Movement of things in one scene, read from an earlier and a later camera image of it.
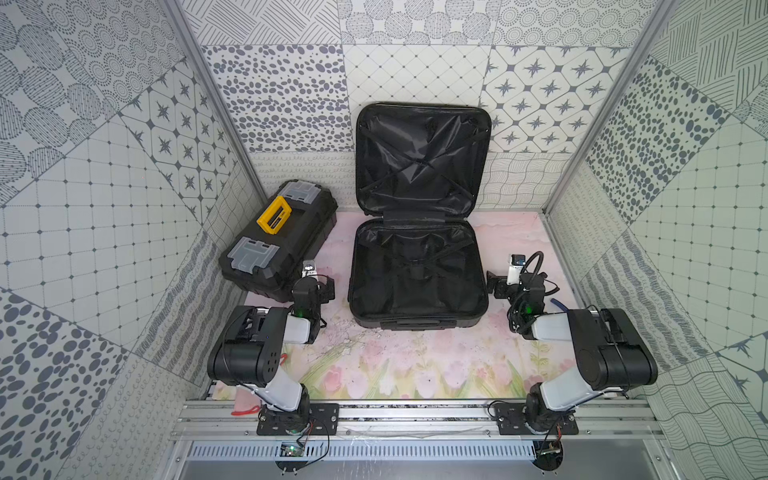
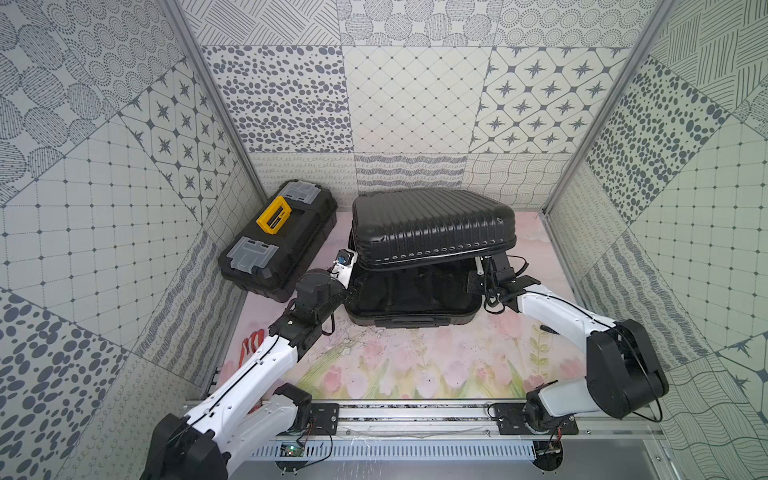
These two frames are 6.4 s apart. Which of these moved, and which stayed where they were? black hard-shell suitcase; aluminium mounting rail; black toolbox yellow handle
Moved: black hard-shell suitcase
Stayed: aluminium mounting rail; black toolbox yellow handle
